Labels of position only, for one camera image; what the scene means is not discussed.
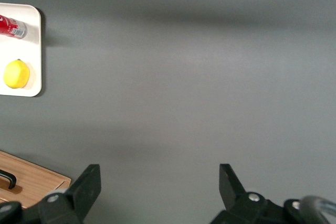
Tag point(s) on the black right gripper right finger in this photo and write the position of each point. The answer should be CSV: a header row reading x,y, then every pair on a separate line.
x,y
233,195

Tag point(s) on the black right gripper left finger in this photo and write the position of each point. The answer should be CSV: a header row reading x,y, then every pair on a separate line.
x,y
84,192

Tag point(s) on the beige plastic tray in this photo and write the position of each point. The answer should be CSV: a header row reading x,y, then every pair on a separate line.
x,y
34,51

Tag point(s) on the wooden drawer cabinet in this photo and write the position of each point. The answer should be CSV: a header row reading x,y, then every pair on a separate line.
x,y
39,179

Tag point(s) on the wooden drawer front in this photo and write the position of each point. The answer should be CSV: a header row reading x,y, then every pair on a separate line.
x,y
31,182

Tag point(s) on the yellow lemon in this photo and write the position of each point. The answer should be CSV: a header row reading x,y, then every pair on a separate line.
x,y
16,74

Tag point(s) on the red soda can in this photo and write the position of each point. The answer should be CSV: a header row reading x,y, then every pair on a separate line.
x,y
10,26

